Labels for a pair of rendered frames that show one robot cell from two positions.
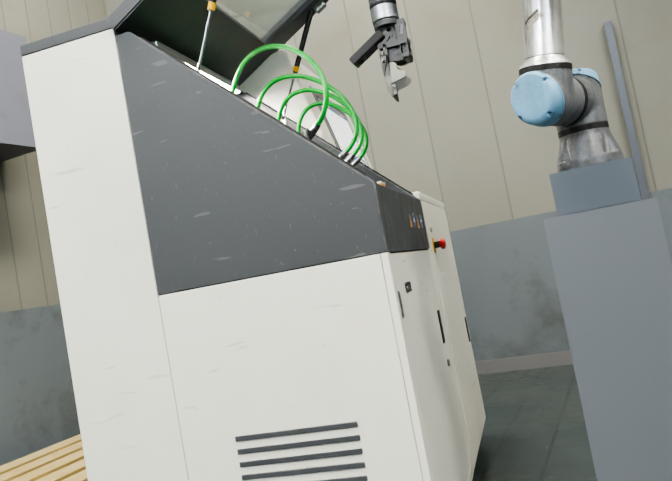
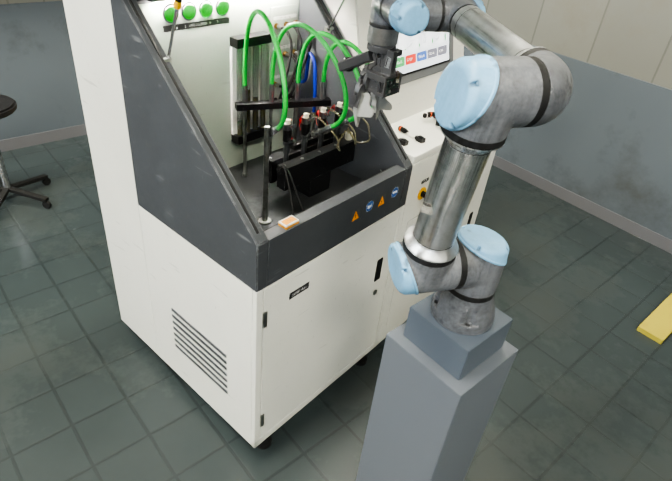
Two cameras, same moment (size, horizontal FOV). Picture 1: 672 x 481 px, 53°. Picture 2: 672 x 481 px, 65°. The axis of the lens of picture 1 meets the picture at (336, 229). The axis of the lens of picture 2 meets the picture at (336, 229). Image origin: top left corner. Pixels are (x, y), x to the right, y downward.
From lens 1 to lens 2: 1.36 m
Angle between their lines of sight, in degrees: 44
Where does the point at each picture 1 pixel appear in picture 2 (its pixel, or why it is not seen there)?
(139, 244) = (128, 166)
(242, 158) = (183, 160)
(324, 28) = not seen: outside the picture
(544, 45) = (424, 238)
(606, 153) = (460, 327)
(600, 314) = (394, 411)
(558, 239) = (390, 353)
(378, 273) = (249, 299)
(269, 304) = (191, 261)
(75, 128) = (90, 51)
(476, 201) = (629, 46)
